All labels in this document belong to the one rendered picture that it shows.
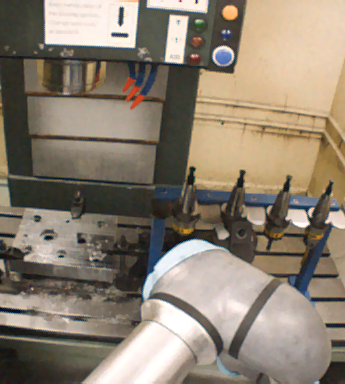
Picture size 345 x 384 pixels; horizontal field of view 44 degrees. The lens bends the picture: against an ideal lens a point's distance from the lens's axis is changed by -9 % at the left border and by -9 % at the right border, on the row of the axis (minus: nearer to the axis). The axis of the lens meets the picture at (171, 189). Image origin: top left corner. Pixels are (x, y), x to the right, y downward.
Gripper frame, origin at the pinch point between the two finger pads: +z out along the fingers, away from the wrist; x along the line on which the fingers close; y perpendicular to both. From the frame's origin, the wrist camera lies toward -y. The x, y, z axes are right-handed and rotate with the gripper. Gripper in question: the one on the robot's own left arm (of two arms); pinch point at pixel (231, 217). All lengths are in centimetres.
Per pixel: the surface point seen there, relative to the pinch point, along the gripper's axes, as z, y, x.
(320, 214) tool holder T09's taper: -2.7, -4.6, 21.1
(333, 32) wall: 95, -22, 53
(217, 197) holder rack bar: 3.3, -3.1, -3.6
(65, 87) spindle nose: 4.9, -28.3, -38.9
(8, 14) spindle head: -7, -47, -46
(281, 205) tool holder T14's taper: -2.5, -6.5, 10.4
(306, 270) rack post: 1.5, 19.6, 26.1
